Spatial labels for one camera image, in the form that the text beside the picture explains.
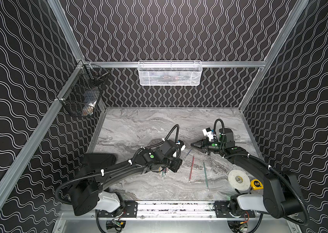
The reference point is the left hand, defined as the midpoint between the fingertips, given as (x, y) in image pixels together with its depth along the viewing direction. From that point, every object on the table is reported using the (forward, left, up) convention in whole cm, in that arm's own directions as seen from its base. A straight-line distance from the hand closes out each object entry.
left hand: (182, 161), depth 75 cm
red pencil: (+6, -8, -15) cm, 18 cm away
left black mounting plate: (-22, +25, -14) cm, 36 cm away
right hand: (+10, -6, 0) cm, 12 cm away
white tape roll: (-2, -35, -15) cm, 38 cm away
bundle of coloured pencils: (-4, +9, -5) cm, 11 cm away
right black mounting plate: (-18, -21, -13) cm, 31 cm away
